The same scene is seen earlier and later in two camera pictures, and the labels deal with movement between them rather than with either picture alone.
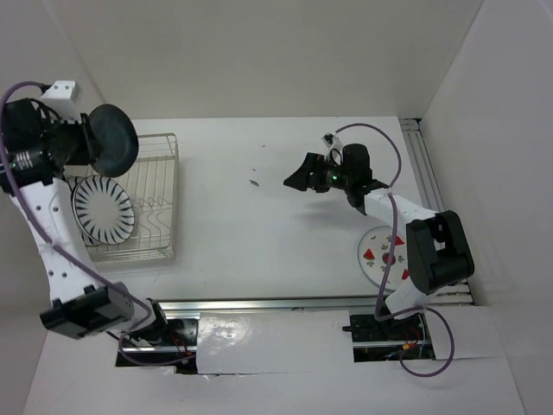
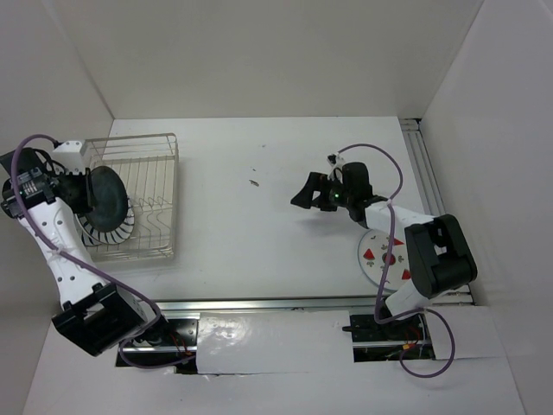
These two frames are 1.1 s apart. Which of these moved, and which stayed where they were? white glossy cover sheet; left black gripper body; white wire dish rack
Moved: left black gripper body
Stayed: white glossy cover sheet; white wire dish rack
